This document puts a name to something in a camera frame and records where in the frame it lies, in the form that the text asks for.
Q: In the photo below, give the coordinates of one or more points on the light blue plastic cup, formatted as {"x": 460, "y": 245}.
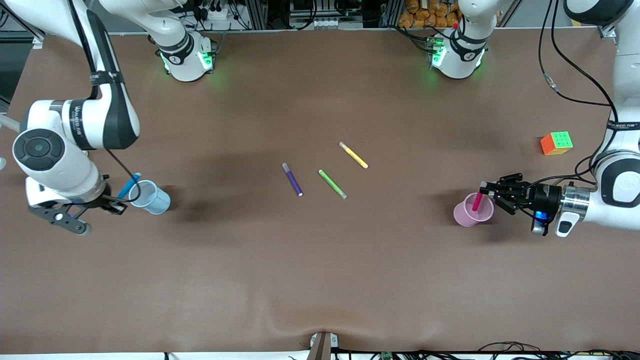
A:
{"x": 157, "y": 202}

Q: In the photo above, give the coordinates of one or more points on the aluminium frame post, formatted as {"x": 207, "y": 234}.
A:
{"x": 607, "y": 31}

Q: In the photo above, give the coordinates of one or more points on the white power strip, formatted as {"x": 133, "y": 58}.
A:
{"x": 220, "y": 14}

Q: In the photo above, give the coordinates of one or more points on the metal table edge bracket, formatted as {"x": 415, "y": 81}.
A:
{"x": 322, "y": 347}

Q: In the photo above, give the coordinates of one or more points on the blue marker pen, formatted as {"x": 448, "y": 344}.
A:
{"x": 129, "y": 186}

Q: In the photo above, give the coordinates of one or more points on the orange snack bag pile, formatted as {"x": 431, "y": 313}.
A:
{"x": 420, "y": 17}

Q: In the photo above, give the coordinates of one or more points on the multicoloured puzzle cube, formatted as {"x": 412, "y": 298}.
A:
{"x": 557, "y": 142}

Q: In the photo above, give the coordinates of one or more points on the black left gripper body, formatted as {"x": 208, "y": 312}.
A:
{"x": 544, "y": 196}

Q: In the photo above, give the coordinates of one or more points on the pink marker pen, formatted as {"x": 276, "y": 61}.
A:
{"x": 477, "y": 201}

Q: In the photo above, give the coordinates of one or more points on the pink plastic cup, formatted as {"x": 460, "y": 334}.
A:
{"x": 465, "y": 215}

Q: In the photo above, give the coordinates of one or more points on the yellow marker pen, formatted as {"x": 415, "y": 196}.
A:
{"x": 354, "y": 155}

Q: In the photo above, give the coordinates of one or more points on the green marker pen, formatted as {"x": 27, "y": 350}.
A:
{"x": 332, "y": 184}

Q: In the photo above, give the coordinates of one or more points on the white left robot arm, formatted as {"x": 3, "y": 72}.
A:
{"x": 620, "y": 190}

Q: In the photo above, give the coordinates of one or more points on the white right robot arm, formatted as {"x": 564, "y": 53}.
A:
{"x": 75, "y": 125}

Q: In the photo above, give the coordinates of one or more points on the purple marker pen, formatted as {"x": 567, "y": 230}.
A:
{"x": 292, "y": 180}

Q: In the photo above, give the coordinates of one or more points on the brown table mat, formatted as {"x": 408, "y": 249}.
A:
{"x": 320, "y": 275}

